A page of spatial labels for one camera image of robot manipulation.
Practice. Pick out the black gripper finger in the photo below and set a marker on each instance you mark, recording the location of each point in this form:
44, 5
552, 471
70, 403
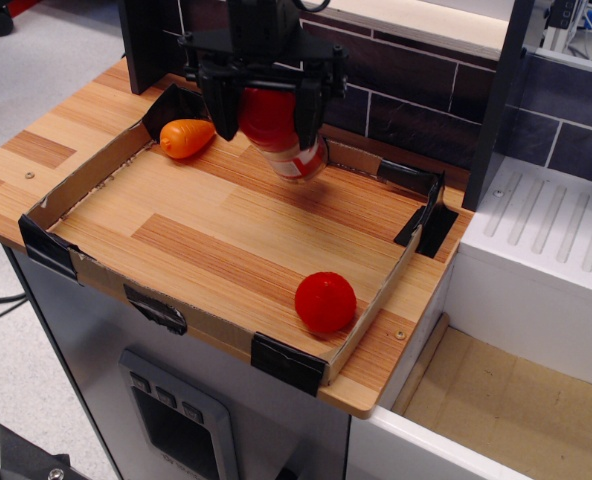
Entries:
223, 107
312, 96

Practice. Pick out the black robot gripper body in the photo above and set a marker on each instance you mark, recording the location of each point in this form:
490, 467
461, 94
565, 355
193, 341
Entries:
264, 46

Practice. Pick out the red-lidded basil spice bottle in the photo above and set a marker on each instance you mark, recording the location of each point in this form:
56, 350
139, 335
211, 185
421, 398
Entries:
266, 118

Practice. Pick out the cardboard fence with black tape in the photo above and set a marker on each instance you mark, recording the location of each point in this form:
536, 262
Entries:
216, 246

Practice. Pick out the orange plastic toy carrot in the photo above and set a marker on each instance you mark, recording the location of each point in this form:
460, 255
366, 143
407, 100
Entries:
180, 139

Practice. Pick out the red plastic toy tomato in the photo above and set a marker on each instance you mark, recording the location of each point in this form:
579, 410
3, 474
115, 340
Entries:
325, 302

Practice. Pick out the grey toy oven front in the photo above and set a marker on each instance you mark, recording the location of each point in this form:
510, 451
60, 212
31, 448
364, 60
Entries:
189, 428

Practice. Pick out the white toy sink unit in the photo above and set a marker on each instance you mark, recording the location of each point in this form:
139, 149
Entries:
498, 382

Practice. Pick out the dark grey vertical post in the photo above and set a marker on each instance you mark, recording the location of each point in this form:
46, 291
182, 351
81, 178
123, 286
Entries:
484, 167

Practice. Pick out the black metal bracket with bolt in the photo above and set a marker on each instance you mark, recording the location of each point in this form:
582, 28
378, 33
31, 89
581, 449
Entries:
21, 459

